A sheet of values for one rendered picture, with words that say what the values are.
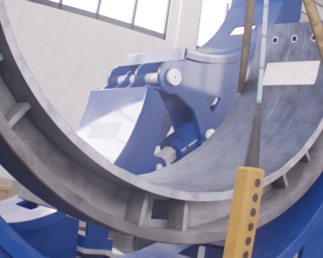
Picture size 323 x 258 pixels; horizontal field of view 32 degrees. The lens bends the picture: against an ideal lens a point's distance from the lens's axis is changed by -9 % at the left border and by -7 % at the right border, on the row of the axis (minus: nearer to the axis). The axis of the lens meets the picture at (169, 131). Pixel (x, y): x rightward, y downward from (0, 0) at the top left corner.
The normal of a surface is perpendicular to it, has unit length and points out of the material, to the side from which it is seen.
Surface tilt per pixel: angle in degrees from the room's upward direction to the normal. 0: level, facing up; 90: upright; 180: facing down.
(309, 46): 81
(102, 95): 83
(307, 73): 75
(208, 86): 90
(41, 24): 90
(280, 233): 40
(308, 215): 45
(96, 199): 90
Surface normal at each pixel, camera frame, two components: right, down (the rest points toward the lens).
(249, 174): -0.06, -0.09
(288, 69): -0.70, -0.40
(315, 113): -0.54, -0.69
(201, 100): 0.65, 0.02
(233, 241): -0.74, -0.15
